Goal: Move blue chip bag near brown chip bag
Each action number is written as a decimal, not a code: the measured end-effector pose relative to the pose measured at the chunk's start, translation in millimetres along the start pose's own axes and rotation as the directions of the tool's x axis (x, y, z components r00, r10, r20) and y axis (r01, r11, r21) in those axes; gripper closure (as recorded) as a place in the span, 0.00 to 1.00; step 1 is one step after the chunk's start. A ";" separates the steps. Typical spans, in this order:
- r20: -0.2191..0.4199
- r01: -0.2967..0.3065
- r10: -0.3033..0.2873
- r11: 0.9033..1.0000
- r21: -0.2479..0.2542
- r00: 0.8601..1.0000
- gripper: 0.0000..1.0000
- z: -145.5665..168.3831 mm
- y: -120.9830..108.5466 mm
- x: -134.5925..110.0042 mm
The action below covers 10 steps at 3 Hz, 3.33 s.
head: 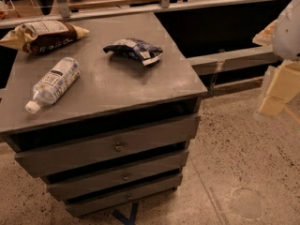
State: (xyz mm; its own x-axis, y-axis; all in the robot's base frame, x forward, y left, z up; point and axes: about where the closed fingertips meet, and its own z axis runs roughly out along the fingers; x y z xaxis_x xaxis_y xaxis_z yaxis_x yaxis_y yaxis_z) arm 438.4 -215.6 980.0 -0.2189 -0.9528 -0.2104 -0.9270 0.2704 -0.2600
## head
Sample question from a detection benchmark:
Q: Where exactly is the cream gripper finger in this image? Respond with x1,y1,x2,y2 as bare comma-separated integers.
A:
252,20,277,46
259,60,300,116

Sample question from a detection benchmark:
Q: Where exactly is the blue chip bag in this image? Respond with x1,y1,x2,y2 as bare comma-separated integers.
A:
103,38,163,66

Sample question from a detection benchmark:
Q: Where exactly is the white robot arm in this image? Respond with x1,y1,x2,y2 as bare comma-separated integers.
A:
252,0,300,116

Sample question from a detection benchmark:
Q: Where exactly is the brown chip bag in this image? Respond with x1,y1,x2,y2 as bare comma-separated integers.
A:
0,20,89,54

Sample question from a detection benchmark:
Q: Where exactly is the grey metal railing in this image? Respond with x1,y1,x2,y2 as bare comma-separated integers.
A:
0,0,300,97

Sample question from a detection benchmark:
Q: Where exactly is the top grey drawer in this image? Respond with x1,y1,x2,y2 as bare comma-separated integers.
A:
15,114,200,177

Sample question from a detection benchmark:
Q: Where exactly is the grey drawer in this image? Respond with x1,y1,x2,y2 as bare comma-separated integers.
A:
15,114,200,177
66,173,183,217
47,149,188,201

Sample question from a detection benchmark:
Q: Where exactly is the grey drawer cabinet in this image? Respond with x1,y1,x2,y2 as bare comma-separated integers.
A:
0,13,206,206

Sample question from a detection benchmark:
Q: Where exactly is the blue tape cross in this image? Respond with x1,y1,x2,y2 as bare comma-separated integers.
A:
112,202,140,225

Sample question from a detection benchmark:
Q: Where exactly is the clear plastic water bottle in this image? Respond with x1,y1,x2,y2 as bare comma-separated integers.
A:
25,57,81,113

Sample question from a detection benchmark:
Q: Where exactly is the bottom grey drawer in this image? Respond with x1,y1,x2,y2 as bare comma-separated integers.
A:
66,173,183,217

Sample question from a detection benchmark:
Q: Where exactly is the middle grey drawer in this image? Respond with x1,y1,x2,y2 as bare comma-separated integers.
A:
47,149,188,201

